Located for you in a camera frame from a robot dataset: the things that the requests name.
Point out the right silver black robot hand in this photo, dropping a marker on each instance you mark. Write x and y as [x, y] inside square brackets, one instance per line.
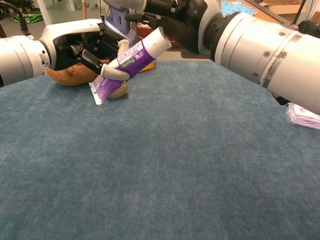
[187, 27]

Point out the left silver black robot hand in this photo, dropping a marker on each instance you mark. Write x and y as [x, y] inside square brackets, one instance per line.
[72, 32]

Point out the purple white toothpaste tube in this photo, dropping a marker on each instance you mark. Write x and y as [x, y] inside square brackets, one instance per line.
[136, 56]

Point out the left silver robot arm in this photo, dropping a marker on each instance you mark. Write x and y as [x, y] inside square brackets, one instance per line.
[20, 57]

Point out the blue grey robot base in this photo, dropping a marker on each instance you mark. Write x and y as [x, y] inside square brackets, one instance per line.
[120, 15]

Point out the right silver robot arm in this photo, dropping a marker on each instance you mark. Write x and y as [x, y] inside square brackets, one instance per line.
[250, 45]

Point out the wooden pole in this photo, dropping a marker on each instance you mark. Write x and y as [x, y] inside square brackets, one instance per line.
[84, 8]

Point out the brown capybara plush toy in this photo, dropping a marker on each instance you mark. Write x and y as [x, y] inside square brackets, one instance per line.
[72, 76]

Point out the brown mahjong table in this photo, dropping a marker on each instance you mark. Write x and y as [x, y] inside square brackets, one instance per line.
[143, 32]

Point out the green bag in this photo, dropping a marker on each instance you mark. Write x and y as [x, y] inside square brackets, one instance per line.
[30, 18]

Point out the yellow snack package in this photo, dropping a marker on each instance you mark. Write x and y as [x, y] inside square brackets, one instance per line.
[150, 66]

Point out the black lidded seed jar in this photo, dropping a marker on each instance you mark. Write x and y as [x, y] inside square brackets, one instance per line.
[120, 91]

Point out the blue felt table cloth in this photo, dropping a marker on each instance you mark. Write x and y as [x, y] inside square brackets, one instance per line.
[150, 162]

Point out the pink tissue pack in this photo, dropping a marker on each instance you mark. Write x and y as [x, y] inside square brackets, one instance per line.
[303, 116]

